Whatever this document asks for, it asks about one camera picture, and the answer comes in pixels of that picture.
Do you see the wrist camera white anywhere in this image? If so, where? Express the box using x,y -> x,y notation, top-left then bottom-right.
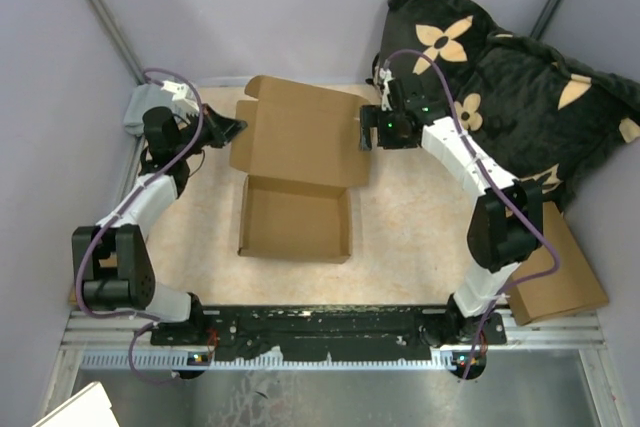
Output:
160,80 -> 199,117
374,66 -> 393,111

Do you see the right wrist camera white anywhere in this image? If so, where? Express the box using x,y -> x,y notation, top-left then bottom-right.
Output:
374,66 -> 393,111

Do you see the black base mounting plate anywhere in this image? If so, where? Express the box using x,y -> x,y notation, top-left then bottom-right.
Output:
151,305 -> 506,362

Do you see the brown cardboard box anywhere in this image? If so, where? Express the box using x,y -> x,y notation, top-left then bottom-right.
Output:
229,75 -> 371,264

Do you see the folded cardboard box right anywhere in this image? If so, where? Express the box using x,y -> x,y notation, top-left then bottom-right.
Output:
508,202 -> 609,326

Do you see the aluminium rail frame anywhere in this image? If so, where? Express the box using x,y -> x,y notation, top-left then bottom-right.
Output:
43,306 -> 627,426

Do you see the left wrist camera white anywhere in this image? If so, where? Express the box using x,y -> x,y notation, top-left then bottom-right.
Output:
160,80 -> 199,117

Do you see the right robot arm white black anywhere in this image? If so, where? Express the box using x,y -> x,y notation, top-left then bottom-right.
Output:
360,74 -> 542,346

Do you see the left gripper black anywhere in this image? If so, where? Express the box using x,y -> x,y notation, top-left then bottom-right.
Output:
174,103 -> 246,159

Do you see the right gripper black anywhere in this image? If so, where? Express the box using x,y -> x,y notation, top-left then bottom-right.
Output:
360,104 -> 418,152

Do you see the black floral plush pillow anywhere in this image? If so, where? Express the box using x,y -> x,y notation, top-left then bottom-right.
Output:
370,0 -> 639,209

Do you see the grey folded cloth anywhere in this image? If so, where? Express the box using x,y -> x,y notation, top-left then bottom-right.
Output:
122,84 -> 164,137

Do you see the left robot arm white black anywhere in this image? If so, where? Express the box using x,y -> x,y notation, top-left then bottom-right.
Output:
72,104 -> 247,344

